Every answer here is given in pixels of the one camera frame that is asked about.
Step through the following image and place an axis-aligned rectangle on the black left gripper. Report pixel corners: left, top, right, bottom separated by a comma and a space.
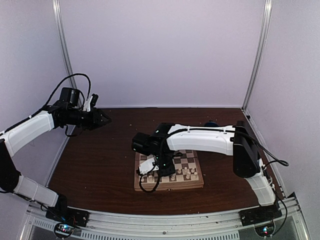
68, 107, 112, 131

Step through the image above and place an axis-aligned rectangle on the white bishop piece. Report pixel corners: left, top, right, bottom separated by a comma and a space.
170, 175, 176, 182

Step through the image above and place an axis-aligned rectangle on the wooden chess board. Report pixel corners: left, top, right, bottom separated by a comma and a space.
134, 150, 204, 191

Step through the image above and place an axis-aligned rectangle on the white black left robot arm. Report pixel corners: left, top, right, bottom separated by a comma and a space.
0, 87, 112, 222

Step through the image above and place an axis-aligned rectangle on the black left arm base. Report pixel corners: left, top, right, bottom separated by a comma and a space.
40, 194, 89, 228

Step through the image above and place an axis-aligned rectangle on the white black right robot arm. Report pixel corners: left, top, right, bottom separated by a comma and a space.
131, 121, 276, 221

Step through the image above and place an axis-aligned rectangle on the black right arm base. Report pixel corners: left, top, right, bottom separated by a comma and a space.
239, 206, 282, 226

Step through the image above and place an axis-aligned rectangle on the dark blue cup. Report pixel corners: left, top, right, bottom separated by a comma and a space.
204, 121, 219, 127

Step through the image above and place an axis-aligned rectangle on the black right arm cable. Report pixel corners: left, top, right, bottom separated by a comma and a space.
138, 172, 162, 193

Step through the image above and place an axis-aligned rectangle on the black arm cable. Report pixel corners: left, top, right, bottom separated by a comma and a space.
46, 73, 92, 111
138, 172, 162, 193

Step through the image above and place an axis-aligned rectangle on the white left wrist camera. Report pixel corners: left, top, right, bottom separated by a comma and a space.
82, 94, 99, 112

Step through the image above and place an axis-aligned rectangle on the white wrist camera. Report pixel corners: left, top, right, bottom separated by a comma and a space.
82, 94, 99, 112
136, 158, 159, 176

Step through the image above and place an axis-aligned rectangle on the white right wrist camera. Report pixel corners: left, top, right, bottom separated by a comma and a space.
136, 158, 159, 176

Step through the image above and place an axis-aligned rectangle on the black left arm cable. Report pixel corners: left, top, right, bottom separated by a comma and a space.
46, 73, 92, 111

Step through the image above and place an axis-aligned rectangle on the left aluminium corner post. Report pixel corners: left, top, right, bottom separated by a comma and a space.
52, 0, 73, 76

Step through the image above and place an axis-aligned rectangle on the aluminium corner post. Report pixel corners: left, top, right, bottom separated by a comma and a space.
241, 0, 273, 112
52, 0, 73, 76

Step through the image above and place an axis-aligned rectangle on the right aluminium corner post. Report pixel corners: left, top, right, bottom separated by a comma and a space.
241, 0, 273, 112

